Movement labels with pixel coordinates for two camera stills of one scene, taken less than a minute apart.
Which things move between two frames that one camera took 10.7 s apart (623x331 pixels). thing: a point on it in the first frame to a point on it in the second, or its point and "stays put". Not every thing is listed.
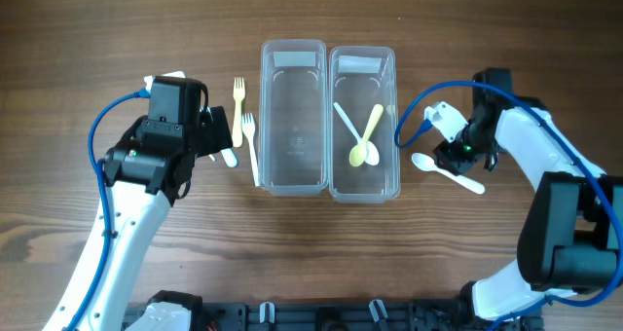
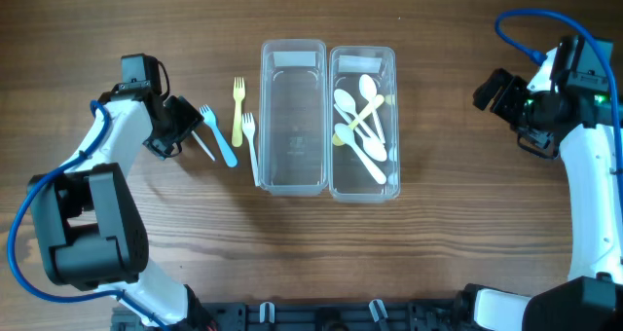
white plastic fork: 248,128 stays put
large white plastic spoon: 424,162 to 347,135
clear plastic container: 359,79 stays put
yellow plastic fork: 238,92 stays put
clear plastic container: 293,118 stays put
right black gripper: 452,160 to 513,86
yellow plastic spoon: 358,154 to 377,100
